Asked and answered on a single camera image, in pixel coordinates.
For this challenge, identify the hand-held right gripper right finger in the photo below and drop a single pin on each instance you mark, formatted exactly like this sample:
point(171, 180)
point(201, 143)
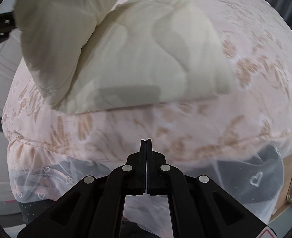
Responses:
point(149, 158)

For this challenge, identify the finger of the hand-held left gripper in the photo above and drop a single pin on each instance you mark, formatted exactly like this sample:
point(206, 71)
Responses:
point(0, 28)

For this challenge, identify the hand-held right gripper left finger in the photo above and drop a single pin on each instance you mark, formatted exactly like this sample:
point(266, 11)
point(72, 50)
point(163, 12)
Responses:
point(143, 158)

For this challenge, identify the cream quilted jacket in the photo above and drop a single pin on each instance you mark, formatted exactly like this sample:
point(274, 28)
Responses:
point(136, 54)

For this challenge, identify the white wardrobe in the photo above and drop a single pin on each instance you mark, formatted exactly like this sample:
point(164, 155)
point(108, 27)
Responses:
point(0, 79)

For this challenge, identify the white lace bed skirt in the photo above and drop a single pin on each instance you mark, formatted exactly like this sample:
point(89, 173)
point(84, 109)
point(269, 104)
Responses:
point(247, 178)

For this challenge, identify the pink floral bed cover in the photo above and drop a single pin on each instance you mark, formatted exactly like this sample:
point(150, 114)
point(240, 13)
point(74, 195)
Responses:
point(247, 91)

